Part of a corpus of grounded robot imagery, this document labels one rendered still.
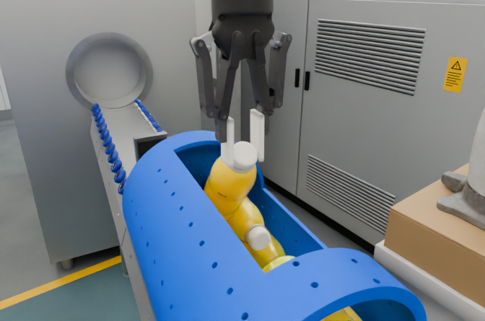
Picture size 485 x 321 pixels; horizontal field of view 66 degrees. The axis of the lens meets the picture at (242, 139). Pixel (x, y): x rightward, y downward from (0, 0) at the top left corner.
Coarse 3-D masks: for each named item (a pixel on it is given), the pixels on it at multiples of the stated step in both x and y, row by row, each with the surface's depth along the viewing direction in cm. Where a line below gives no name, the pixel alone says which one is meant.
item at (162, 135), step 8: (136, 136) 110; (144, 136) 110; (152, 136) 111; (160, 136) 112; (136, 144) 110; (144, 144) 109; (152, 144) 110; (136, 152) 110; (144, 152) 110; (136, 160) 111
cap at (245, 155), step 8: (240, 144) 52; (248, 144) 52; (240, 152) 51; (248, 152) 52; (256, 152) 52; (240, 160) 51; (248, 160) 51; (256, 160) 51; (240, 168) 51; (248, 168) 51
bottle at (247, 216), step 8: (248, 200) 70; (240, 208) 67; (248, 208) 67; (256, 208) 68; (240, 216) 65; (248, 216) 65; (256, 216) 66; (232, 224) 66; (240, 224) 65; (248, 224) 65; (256, 224) 64; (240, 232) 65; (248, 232) 64; (240, 240) 66
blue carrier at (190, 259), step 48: (192, 144) 68; (144, 192) 62; (192, 192) 54; (144, 240) 56; (192, 240) 47; (288, 240) 70; (192, 288) 42; (240, 288) 38; (288, 288) 36; (336, 288) 35; (384, 288) 37
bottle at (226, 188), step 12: (216, 168) 54; (228, 168) 53; (252, 168) 53; (216, 180) 55; (228, 180) 53; (240, 180) 53; (252, 180) 54; (204, 192) 61; (216, 192) 56; (228, 192) 54; (240, 192) 55; (216, 204) 59; (228, 204) 58; (240, 204) 61; (228, 216) 63
